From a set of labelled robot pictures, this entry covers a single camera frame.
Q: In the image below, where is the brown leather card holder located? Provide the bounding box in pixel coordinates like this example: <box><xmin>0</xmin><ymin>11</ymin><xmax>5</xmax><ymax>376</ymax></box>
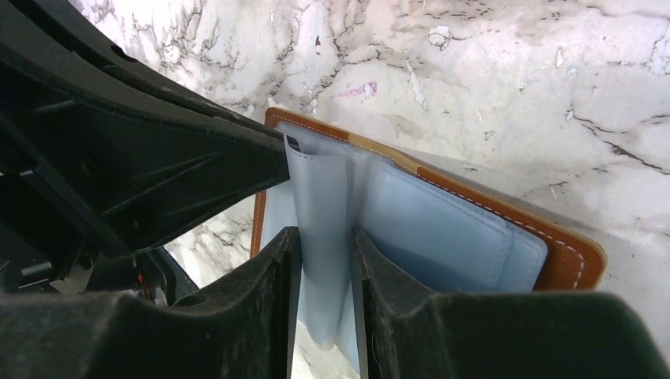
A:
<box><xmin>251</xmin><ymin>107</ymin><xmax>606</xmax><ymax>367</ymax></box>

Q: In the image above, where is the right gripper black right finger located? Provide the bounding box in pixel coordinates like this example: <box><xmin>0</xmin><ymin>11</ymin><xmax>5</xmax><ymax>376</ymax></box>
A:
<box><xmin>351</xmin><ymin>229</ymin><xmax>669</xmax><ymax>378</ymax></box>

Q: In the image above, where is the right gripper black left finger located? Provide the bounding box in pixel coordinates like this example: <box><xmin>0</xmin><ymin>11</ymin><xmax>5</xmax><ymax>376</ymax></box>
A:
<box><xmin>1</xmin><ymin>227</ymin><xmax>301</xmax><ymax>378</ymax></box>

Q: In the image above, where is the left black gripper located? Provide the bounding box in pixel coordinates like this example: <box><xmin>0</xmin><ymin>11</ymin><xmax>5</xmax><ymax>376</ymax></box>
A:
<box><xmin>1</xmin><ymin>1</ymin><xmax>288</xmax><ymax>304</ymax></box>

